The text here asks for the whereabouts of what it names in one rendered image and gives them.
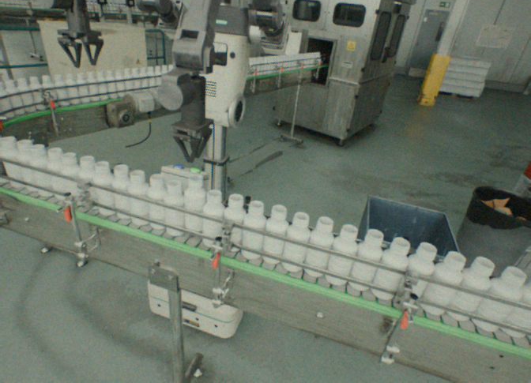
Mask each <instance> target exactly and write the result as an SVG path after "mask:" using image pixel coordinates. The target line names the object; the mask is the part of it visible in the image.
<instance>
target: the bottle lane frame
mask: <svg viewBox="0 0 531 383"><path fill-rule="evenodd" d="M0 202H1V203H2V207H3V208H7V209H9V210H10V212H7V213H6V214H5V215H6V219H7V222H8V224H4V223H0V224H1V227H2V228H5V229H7V230H10V231H15V232H17V233H20V234H22V235H23V236H26V237H29V238H34V239H36V240H39V241H41V242H46V243H49V244H51V245H53V246H57V247H60V248H63V249H66V250H68V251H70V252H73V253H79V250H78V247H75V245H74V243H75V242H76V240H75V237H74V232H73V227H72V223H71V221H70V222H67V221H66V217H65V214H64V212H60V213H59V214H57V213H55V210H56V209H58V208H60V207H62V206H59V205H57V203H58V202H57V203H51V202H49V201H48V200H46V201H44V200H40V199H38V197H30V196H29V195H24V194H22V193H20V192H18V193H17V192H14V191H11V189H10V190H6V189H3V187H2V186H0ZM77 209H78V208H77ZM77 209H75V212H76V217H77V220H78V223H79V227H80V231H81V237H82V240H84V241H86V240H87V239H88V238H90V237H91V236H92V228H91V226H95V227H97V229H98V233H99V235H97V236H96V238H99V239H100V246H97V247H96V248H95V250H94V251H92V252H91V253H90V255H89V258H92V259H95V260H98V261H102V262H104V263H107V264H108V265H111V266H114V267H116V268H120V269H123V270H126V271H129V272H133V273H135V274H138V275H140V276H145V277H148V278H149V268H148V267H149V266H150V265H151V264H152V263H154V265H159V266H162V267H165V268H169V269H171V270H174V271H175V273H176V274H177V275H178V288H179V289H182V290H184V291H189V292H191V293H194V295H198V296H201V297H204V298H207V299H211V300H213V285H214V268H213V263H212V262H210V261H209V257H210V256H211V252H210V250H211V248H209V250H208V251H206V250H200V248H198V245H199V244H198V245H196V246H190V245H187V244H186V241H185V242H184V243H181V242H176V241H175V238H176V237H175V238H173V239H171V240H170V239H167V238H163V235H161V236H156V235H152V234H151V231H150V232H146V231H141V230H140V227H139V228H138V229H135V228H132V227H130V225H127V226H124V225H122V224H119V222H117V223H114V222H111V221H108V220H107V218H106V219H105V220H103V218H100V217H98V216H97V215H96V216H92V215H89V214H87V212H79V211H77ZM187 241H188V240H187ZM236 256H237V255H236ZM236 256H235V257H234V258H230V257H225V256H223V257H221V271H220V285H221V286H223V284H224V282H225V280H226V279H227V276H226V275H227V268H228V269H231V270H234V271H232V278H230V280H229V281H231V282H232V289H229V290H228V292H227V293H226V295H225V297H224V304H225V305H228V306H232V307H235V308H238V310H242V311H245V312H247V313H250V314H254V315H257V316H259V317H264V318H267V319H270V320H272V321H275V322H279V323H281V324H284V325H286V326H288V327H291V328H294V329H298V330H301V331H303V332H307V333H310V334H313V335H316V336H320V337H322V338H326V339H328V340H332V341H334V343H337V344H342V345H345V346H347V347H351V348H354V349H357V350H359V351H363V352H366V353H368V354H371V355H376V356H378V357H380V354H381V352H382V351H383V349H384V347H385V343H386V341H387V340H388V339H389V338H390V335H391V333H392V331H393V329H394V326H395V324H396V322H397V320H398V318H399V317H400V314H401V313H400V312H399V309H396V308H394V306H393V303H391V306H384V305H382V304H379V303H378V300H377V299H375V301H374V302H372V301H368V300H366V299H363V298H362V293H360V296H359V298H358V297H356V296H351V295H349V294H348V293H347V289H346V288H345V292H341V291H336V290H334V289H332V284H330V287H329V288H328V287H323V286H319V285H318V281H317V280H316V281H315V283H309V282H306V281H303V275H302V276H301V278H300V280H298V278H295V277H292V276H290V275H289V272H288V273H287V274H286V275H285V274H282V273H279V272H275V270H276V268H274V269H273V271H271V270H268V269H265V268H262V263H261V264H260V266H259V267H258V266H254V265H250V263H249V261H250V259H249V260H247V261H246V262H243V261H239V260H236ZM413 322H414V324H413V325H409V324H408V325H407V326H406V327H405V329H403V330H401V333H400V335H399V337H398V338H397V347H398V348H399V352H398V353H397V354H396V355H394V357H393V359H394V362H395V363H397V364H400V365H402V366H407V367H410V368H413V369H414V370H419V371H422V372H425V373H427V374H431V376H434V377H439V378H442V379H443V380H446V381H451V382H453V383H531V346H530V349H525V348H522V347H518V346H516V345H515V344H514V341H513V340H512V339H510V340H511V343H510V344H509V343H507V342H504V341H501V340H497V339H496V338H495V336H494V335H493V333H492V335H493V337H492V338H490V337H487V336H483V335H479V334H478V333H477V331H476V328H475V332H469V331H466V330H463V329H461V328H460V325H459V324H458V326H457V327H455V326H453V325H447V324H444V323H443V320H442V318H440V321H433V320H431V319H428V318H426V315H425V313H424V316H423V317H421V316H417V315H416V316H415V317H413Z"/></svg>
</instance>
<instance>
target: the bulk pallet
mask: <svg viewBox="0 0 531 383"><path fill-rule="evenodd" d="M449 56H452V57H451V59H450V61H449V65H448V66H447V69H446V72H445V75H444V78H443V80H442V84H441V87H440V89H439V92H440V91H444V92H442V93H448V94H450V96H445V94H439V93H438V96H445V97H452V98H457V99H463V100H473V101H477V100H478V97H480V94H481V93H482V91H483V89H484V85H485V79H486V77H487V76H488V75H487V74H488V71H489V70H490V67H491V64H492V63H493V61H490V60H487V59H485V58H478V57H473V56H465V55H459V54H449ZM458 93H459V95H458ZM479 93H480V94H479ZM457 96H464V97H470V98H471V99H467V98H461V97H457Z"/></svg>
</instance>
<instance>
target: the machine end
mask: <svg viewBox="0 0 531 383"><path fill-rule="evenodd" d="M414 4H416V0H285V5H287V9H286V13H287V15H288V21H289V23H290V27H291V30H297V31H301V32H303V34H302V40H301V45H300V52H299V53H300V54H308V53H310V54H311V53H320V55H322V56H323V55H331V58H321V61H322V60H323V59H325V60H330V67H329V71H328V76H327V78H326V79H321V80H317V81H314V82H313V81H312V82H311V83H306V84H305V85H303V86H301V88H300V93H299V103H298V109H297V115H296V125H299V126H303V128H306V129H310V130H314V131H317V132H319V133H324V134H327V135H330V136H333V137H337V138H340V139H341V140H340V143H336V146H340V147H344V146H345V145H344V144H342V140H345V139H346V138H348V137H350V136H352V135H353V134H355V135H361V133H359V131H360V130H362V129H363V128H365V126H367V125H369V126H374V125H375V124H373V123H372V122H374V121H376V120H377V119H378V118H379V115H380V114H381V113H382V104H383V101H384V98H386V92H387V89H388V86H390V78H391V77H393V76H394V75H395V73H392V72H393V69H394V64H396V61H395V60H396V57H397V53H398V49H399V46H400V42H401V38H402V35H404V31H405V26H406V23H407V20H409V11H410V9H411V5H413V6H414ZM296 91H297V86H292V87H289V88H282V89H279V90H277V92H276V99H275V107H273V110H274V114H273V115H274V118H276V119H279V120H280V121H279V122H277V123H275V125H276V126H280V127H282V126H283V123H281V120H283V121H286V122H290V123H292V114H294V107H295V102H296Z"/></svg>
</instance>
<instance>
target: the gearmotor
mask: <svg viewBox="0 0 531 383"><path fill-rule="evenodd" d="M161 106H162V104H161V103H160V101H159V98H158V91H155V90H149V91H141V92H133V93H127V94H125V95H124V97H123V98H122V100H116V101H111V102H108V103H106V107H107V120H108V122H109V123H108V124H109V126H111V128H112V129H114V128H115V127H117V128H118V129H121V128H124V127H129V126H132V125H134V115H135V114H139V113H146V112H148V115H149V135H150V133H151V119H150V115H151V112H150V111H153V110H155V109H159V108H161ZM149 135H148V136H147V138H148V137H149ZM147 138H146V139H147ZM146 139H144V140H143V141H145V140H146ZM143 141H140V143H143ZM140 143H137V144H135V145H139V144H140ZM135 145H130V146H125V148H128V147H131V146H135Z"/></svg>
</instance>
